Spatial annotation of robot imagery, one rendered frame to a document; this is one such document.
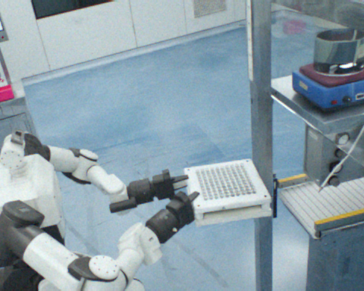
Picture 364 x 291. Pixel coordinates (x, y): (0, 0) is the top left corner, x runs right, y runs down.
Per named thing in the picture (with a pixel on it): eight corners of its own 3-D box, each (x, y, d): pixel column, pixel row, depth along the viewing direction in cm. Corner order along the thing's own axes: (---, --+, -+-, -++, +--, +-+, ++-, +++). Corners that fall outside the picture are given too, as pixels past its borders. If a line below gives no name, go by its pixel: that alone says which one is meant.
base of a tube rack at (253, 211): (250, 173, 153) (250, 168, 152) (271, 215, 133) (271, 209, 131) (185, 183, 155) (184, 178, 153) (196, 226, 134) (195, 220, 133)
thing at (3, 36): (-3, 89, 365) (-29, 17, 333) (-3, 86, 373) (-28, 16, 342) (23, 82, 369) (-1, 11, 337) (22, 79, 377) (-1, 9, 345)
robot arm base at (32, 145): (26, 189, 151) (-2, 179, 144) (24, 163, 159) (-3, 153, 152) (49, 165, 144) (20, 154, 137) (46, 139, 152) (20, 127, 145)
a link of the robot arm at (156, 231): (159, 214, 125) (132, 236, 120) (179, 242, 125) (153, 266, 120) (143, 217, 135) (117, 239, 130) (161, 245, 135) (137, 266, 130)
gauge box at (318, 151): (320, 189, 127) (324, 132, 117) (302, 172, 137) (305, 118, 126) (385, 172, 129) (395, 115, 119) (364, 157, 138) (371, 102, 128)
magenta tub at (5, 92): (-5, 103, 335) (-8, 93, 331) (-5, 98, 345) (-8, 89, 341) (14, 98, 338) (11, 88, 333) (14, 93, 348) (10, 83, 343)
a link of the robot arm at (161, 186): (167, 161, 148) (134, 170, 149) (170, 176, 139) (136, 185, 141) (174, 189, 154) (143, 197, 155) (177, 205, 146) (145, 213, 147)
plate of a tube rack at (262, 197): (250, 162, 151) (250, 158, 150) (271, 203, 130) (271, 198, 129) (183, 172, 152) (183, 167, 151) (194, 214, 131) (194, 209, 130)
